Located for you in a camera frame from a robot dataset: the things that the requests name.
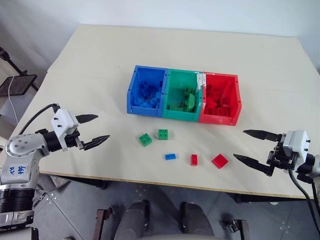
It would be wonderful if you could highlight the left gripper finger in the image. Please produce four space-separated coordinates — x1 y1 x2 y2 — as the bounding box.
83 134 111 152
75 114 99 124

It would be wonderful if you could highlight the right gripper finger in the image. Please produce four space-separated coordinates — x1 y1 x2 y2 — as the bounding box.
232 153 275 178
242 128 281 143

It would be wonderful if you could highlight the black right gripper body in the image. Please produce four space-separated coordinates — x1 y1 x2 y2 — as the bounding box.
265 133 299 173

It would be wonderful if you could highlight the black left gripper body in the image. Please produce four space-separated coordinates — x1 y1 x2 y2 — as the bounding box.
64 131 87 151

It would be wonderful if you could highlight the red flat square brick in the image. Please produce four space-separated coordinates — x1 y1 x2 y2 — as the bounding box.
210 153 229 170

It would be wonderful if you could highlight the red plastic bin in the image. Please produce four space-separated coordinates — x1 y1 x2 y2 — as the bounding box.
198 72 243 127

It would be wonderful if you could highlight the green square building brick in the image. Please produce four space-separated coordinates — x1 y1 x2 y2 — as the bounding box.
138 132 153 148
157 128 170 141

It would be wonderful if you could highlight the long red sloped brick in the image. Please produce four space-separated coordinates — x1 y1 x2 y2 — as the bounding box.
220 79 234 106

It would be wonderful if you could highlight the light blue building brick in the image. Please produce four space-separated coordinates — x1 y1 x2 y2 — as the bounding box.
131 95 161 109

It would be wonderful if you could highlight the blue plastic bin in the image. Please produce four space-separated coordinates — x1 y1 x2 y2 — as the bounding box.
126 65 169 118

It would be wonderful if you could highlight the dark blue building brick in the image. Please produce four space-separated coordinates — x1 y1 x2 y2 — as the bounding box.
139 82 164 99

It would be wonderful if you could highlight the green curved building piece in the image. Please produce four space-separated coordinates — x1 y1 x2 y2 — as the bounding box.
185 93 198 113

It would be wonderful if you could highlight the torn white bin label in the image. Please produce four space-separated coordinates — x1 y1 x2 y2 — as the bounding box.
195 72 206 92

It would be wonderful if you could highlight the green flat building brick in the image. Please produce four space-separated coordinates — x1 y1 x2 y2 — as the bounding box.
166 103 187 112

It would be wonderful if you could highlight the dark grey rounded shape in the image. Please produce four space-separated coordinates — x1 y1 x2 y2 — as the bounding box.
116 199 151 240

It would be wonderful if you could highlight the green plastic bin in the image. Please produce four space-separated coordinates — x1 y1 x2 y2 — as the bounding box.
162 68 205 122

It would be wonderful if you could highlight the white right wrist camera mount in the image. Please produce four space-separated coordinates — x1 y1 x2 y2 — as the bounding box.
282 129 311 173

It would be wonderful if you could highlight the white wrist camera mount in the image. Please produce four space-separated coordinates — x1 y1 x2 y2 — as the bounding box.
282 129 311 173
50 108 81 152

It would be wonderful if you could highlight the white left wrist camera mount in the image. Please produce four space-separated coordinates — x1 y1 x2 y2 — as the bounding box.
50 108 81 152

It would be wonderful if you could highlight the black table frame bar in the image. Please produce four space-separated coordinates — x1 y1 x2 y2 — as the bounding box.
234 193 308 205
58 175 109 190

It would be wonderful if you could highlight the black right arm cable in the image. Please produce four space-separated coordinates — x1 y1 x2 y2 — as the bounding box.
288 168 320 239

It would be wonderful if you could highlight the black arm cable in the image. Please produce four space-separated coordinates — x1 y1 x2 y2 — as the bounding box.
288 168 320 239
18 103 61 136

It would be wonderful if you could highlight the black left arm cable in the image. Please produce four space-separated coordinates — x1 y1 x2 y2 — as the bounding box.
18 103 61 136

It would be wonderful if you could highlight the rusty metal bracket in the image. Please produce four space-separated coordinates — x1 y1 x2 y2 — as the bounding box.
225 219 250 240
95 207 114 240

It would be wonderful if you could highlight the thin white cable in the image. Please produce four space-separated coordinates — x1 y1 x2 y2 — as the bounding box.
7 77 20 125

